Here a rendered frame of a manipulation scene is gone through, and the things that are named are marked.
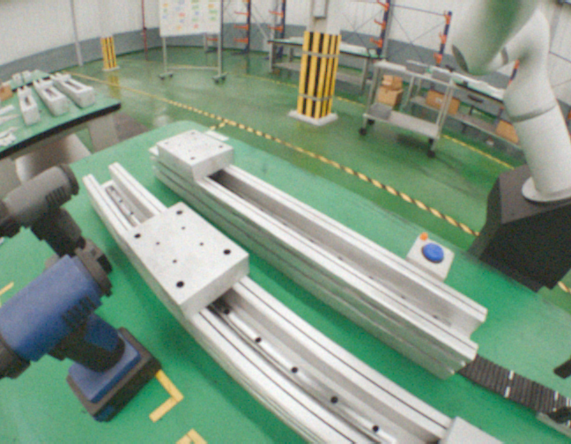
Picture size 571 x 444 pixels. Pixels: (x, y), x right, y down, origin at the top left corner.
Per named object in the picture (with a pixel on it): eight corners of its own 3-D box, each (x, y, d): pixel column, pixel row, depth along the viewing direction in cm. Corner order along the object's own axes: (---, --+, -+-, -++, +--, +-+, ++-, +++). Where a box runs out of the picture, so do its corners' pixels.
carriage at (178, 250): (249, 284, 39) (248, 254, 35) (190, 331, 32) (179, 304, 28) (188, 232, 46) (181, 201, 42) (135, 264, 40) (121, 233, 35)
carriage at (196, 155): (234, 173, 62) (233, 147, 58) (196, 193, 55) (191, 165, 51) (196, 152, 69) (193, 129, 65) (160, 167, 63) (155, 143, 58)
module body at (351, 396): (418, 430, 28) (452, 418, 22) (381, 492, 22) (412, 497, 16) (126, 189, 65) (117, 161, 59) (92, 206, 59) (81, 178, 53)
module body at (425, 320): (460, 334, 39) (486, 308, 34) (442, 381, 33) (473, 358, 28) (183, 163, 76) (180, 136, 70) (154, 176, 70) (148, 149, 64)
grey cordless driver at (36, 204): (119, 267, 46) (74, 166, 32) (40, 333, 33) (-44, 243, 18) (100, 249, 49) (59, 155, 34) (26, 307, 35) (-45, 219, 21)
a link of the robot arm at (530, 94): (504, 120, 50) (456, 33, 47) (563, 90, 40) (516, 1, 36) (521, 124, 41) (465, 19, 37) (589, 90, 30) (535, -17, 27)
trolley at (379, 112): (433, 144, 316) (457, 70, 250) (433, 159, 278) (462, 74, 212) (360, 121, 348) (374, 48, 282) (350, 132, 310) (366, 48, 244)
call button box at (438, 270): (441, 272, 50) (455, 251, 46) (427, 304, 44) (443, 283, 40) (409, 254, 54) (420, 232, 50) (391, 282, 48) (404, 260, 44)
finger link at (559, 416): (592, 425, 15) (557, 439, 19) (593, 405, 17) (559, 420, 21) (579, 418, 16) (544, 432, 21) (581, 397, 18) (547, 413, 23)
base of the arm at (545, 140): (525, 176, 57) (502, 115, 55) (589, 159, 41) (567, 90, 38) (519, 210, 48) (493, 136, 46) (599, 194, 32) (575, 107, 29)
